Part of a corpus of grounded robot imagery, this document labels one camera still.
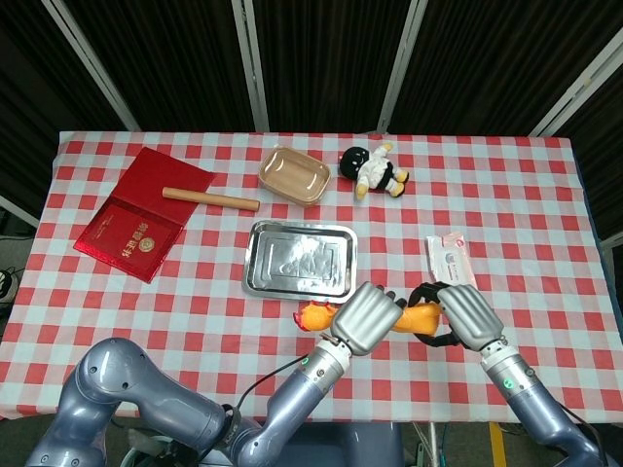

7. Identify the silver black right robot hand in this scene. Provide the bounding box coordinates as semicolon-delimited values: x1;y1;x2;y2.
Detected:
407;281;506;352

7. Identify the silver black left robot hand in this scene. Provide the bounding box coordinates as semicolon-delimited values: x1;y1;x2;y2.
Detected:
329;280;408;356

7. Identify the yellow rubber chicken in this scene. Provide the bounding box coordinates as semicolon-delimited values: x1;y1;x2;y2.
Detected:
292;300;442;338

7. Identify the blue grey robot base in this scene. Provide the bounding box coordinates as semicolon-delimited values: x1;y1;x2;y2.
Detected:
194;419;406;467

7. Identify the rectangular metal tray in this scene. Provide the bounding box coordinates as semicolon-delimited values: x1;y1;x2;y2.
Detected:
241;219;359;305

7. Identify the white wet wipes pack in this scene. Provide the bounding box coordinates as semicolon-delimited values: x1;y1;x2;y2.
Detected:
425;232;479;289

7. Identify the black and white plush doll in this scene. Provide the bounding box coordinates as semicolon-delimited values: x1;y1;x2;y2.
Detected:
337;141;411;201

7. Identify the brown plastic food container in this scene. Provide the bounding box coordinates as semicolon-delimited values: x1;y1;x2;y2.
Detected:
257;147;333;208

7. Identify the red checkered tablecloth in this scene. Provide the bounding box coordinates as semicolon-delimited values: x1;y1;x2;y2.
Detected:
0;129;623;422

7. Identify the wooden rolling pin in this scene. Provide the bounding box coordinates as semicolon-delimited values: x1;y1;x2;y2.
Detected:
162;186;261;213

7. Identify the dark pleated curtain panel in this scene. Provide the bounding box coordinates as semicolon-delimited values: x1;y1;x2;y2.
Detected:
0;0;132;234
65;0;260;133
252;0;411;133
554;67;623;240
388;0;623;136

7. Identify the red certificate folder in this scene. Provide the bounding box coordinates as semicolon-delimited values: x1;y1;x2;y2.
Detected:
72;147;216;284

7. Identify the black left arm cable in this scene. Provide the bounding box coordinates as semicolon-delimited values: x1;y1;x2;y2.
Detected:
235;357;307;415

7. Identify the white frame post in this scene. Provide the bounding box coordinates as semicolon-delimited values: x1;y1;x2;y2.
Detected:
230;0;271;133
41;0;143;133
529;28;623;138
0;193;41;231
376;0;430;133

